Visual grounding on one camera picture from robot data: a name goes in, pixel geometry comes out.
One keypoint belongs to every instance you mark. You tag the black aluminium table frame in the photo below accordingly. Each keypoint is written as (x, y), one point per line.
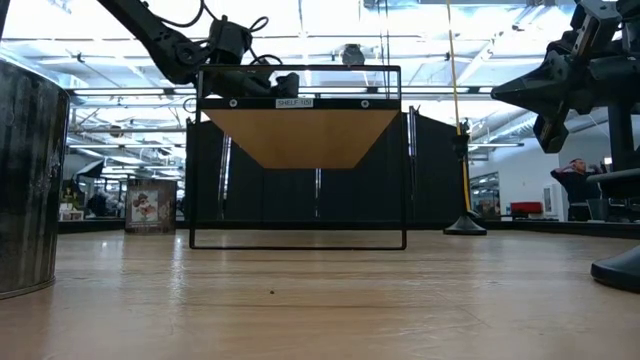
(550, 227)

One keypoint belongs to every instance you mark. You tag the person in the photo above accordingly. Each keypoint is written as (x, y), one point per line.
(575, 190)

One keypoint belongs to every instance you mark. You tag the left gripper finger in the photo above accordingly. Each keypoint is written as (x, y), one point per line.
(255, 86)

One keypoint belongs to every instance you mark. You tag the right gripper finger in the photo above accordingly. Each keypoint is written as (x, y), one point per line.
(545, 75)
(547, 100)

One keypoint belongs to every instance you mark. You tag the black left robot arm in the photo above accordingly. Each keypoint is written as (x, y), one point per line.
(165, 47)

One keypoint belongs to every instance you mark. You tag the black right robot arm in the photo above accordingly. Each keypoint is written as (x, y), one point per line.
(621, 140)

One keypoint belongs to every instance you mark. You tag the glass jar orange candle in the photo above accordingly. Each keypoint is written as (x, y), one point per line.
(30, 190)

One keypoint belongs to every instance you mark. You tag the red box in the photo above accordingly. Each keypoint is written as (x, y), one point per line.
(526, 207)

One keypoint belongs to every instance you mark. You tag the black partition screen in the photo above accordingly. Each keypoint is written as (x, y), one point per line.
(440, 175)

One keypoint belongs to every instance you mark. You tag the yellow pole with black base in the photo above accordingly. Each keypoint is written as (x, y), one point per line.
(453, 60)

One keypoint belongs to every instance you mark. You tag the grey ceiling device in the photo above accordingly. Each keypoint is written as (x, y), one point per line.
(353, 54)

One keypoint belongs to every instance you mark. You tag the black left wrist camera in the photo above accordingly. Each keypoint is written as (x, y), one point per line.
(229, 42)

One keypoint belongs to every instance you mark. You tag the wooden shelf black metal frame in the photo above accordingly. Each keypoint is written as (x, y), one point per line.
(300, 140)

